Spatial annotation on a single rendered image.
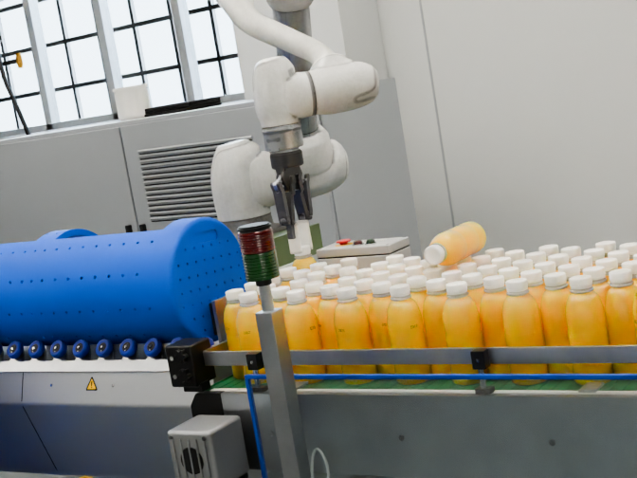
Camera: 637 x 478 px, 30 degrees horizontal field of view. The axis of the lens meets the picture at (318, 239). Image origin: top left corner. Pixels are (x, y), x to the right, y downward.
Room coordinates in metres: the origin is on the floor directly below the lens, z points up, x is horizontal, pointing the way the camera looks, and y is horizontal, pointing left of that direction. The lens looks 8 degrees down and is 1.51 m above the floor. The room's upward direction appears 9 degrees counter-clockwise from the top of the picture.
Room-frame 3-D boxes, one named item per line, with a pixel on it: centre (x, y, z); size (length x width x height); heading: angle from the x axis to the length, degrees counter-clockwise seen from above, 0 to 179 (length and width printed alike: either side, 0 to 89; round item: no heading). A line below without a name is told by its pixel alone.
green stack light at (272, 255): (2.14, 0.11, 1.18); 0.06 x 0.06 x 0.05
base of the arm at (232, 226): (3.43, 0.21, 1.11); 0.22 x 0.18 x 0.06; 49
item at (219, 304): (2.65, 0.23, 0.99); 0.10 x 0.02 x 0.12; 146
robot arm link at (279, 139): (2.72, 0.04, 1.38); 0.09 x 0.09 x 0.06
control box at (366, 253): (2.78, -0.10, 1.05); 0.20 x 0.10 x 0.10; 56
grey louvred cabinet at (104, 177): (5.23, 0.59, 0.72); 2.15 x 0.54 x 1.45; 50
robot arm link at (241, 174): (3.41, 0.19, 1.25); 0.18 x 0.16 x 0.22; 100
